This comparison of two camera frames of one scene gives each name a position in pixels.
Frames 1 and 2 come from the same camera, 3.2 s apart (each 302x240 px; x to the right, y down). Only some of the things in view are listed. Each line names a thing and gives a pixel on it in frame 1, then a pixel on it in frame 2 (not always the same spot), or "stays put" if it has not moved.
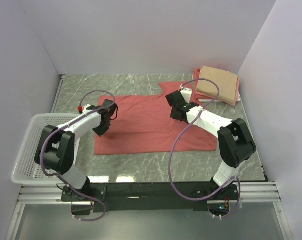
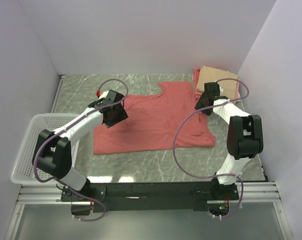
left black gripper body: [105, 126] → [119, 115]
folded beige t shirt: [227, 82] stays put
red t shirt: [144, 124] stays put
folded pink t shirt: [196, 96] stays put
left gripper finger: [103, 126] → [115, 116]
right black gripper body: [172, 115] → [206, 97]
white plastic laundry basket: [25, 170] stays put
